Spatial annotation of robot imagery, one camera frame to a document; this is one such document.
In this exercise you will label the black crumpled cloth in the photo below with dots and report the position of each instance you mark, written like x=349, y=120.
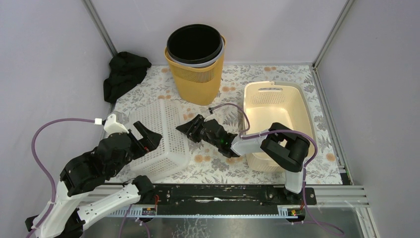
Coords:
x=127, y=70

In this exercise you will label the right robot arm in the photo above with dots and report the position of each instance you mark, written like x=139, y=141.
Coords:
x=286, y=147

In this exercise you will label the aluminium frame rail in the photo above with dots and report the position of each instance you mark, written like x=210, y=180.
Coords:
x=328, y=196

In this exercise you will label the yellow plastic waste basket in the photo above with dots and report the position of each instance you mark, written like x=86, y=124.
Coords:
x=199, y=86

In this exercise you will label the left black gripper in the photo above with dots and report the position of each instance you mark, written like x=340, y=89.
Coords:
x=136, y=142

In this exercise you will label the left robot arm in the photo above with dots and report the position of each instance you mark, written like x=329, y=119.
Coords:
x=64, y=216

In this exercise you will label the grey bucket under black one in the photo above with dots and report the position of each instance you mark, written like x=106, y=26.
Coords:
x=205, y=64

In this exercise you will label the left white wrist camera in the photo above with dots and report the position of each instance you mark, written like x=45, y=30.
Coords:
x=111, y=124

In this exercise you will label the white perforated basket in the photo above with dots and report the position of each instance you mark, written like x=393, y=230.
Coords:
x=172, y=155

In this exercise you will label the floral patterned table mat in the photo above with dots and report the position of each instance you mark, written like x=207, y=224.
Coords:
x=206, y=164

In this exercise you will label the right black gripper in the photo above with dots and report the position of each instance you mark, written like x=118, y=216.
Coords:
x=189, y=128

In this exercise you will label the black round bucket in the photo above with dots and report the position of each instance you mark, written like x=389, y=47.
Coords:
x=194, y=44

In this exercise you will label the cream large container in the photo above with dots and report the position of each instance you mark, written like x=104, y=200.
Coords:
x=267, y=102

